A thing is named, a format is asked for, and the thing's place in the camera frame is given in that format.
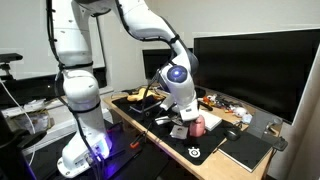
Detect grey metal stand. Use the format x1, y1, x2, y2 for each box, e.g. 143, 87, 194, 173
246, 110, 284, 140

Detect black tripod stand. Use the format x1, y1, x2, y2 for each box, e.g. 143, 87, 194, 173
0, 111, 48, 180

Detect black desk mat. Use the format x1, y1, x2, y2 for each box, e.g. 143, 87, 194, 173
111, 95, 250, 167

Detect large black computer monitor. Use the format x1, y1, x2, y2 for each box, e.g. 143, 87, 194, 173
192, 28, 320, 126

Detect black oval case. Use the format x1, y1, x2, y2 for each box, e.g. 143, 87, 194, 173
195, 87, 208, 100

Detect black notebook white pages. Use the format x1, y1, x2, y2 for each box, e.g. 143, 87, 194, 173
128, 96, 166, 114

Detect black computer mouse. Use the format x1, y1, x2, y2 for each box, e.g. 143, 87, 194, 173
224, 127, 242, 142

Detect flat black notebook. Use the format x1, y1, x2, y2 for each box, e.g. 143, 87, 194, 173
217, 131, 275, 174

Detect clear plastic bag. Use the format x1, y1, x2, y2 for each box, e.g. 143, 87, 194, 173
11, 109, 52, 134

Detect white cable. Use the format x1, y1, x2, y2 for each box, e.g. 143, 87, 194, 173
0, 79, 37, 167

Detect orange black clamp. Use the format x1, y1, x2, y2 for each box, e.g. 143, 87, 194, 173
129, 130, 148, 150

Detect white AirTag paper sleeve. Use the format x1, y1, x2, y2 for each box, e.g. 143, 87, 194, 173
169, 124, 189, 141

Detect yellow cloth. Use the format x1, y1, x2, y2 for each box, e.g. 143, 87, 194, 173
126, 87, 158, 102

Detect small orange trinkets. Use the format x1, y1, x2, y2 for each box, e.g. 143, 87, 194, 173
202, 94, 218, 105

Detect black camera on stand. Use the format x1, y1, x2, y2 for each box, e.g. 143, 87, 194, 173
0, 52, 24, 82

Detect small white toy figure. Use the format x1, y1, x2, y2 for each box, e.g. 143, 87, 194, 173
233, 105, 250, 119

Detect black remote control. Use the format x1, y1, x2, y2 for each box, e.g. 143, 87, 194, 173
199, 101, 215, 112

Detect black desk clamp mount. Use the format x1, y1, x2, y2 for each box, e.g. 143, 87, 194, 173
270, 135, 290, 153

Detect small white AirTag box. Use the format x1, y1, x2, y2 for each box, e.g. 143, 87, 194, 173
154, 115, 172, 126

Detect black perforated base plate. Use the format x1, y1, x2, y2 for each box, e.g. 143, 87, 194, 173
28, 119, 174, 180

